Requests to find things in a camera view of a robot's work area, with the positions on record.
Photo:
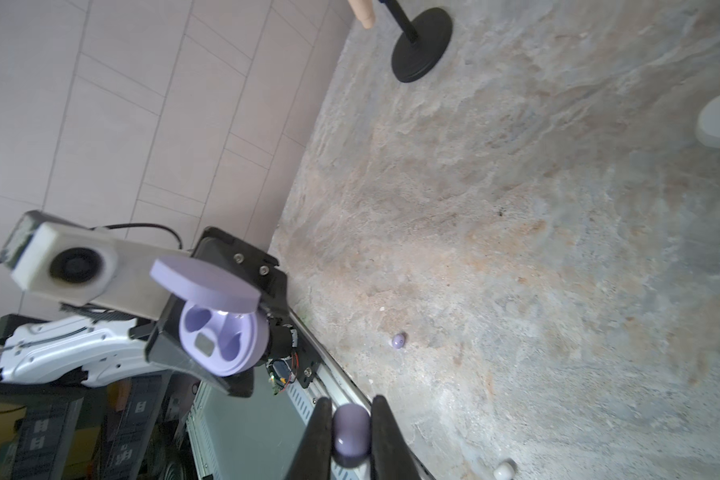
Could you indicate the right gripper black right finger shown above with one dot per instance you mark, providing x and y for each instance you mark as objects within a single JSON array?
[{"x": 390, "y": 457}]

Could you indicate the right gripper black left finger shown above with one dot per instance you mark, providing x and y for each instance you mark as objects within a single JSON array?
[{"x": 312, "y": 460}]

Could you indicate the purple earbud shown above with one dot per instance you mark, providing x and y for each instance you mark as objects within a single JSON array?
[
  {"x": 398, "y": 341},
  {"x": 351, "y": 430}
]

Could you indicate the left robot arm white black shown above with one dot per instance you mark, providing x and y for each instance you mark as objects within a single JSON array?
[{"x": 92, "y": 347}]

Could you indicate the purple earbud charging case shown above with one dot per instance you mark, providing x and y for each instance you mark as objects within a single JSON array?
[{"x": 221, "y": 325}]

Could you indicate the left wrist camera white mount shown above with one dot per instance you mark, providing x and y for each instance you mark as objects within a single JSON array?
[{"x": 55, "y": 259}]

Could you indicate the aluminium rail frame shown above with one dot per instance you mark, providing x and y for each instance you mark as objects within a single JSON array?
[{"x": 257, "y": 437}]

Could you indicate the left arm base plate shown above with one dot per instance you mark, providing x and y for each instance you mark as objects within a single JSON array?
[{"x": 305, "y": 353}]

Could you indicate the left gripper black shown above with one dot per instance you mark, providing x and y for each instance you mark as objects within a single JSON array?
[{"x": 247, "y": 262}]

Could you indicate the left circuit board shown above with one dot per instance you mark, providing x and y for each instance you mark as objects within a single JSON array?
[{"x": 282, "y": 372}]

